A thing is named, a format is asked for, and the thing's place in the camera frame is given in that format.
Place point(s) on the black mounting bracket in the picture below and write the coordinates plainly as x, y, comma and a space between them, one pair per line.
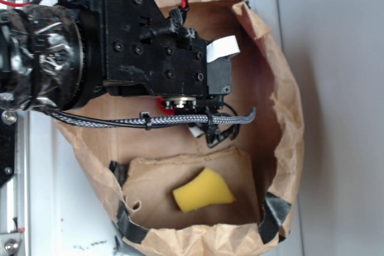
9, 130

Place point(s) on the black tape bottom right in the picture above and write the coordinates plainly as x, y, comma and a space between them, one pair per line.
276, 212

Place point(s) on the yellow sponge piece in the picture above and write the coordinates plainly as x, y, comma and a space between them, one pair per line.
207, 188

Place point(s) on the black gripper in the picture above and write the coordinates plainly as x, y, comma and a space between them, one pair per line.
132, 50

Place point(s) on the black tape bottom left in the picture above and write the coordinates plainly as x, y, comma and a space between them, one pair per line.
126, 227

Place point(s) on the red paper ball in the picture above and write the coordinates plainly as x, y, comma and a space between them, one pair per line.
165, 111

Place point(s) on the aluminium frame rail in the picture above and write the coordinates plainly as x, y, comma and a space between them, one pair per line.
15, 222

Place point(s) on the tape-wrapped robot arm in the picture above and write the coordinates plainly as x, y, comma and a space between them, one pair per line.
57, 58

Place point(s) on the brown paper bag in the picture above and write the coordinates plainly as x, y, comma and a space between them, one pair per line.
267, 155

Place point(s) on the black tape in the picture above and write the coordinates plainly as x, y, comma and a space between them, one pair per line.
276, 212
126, 227

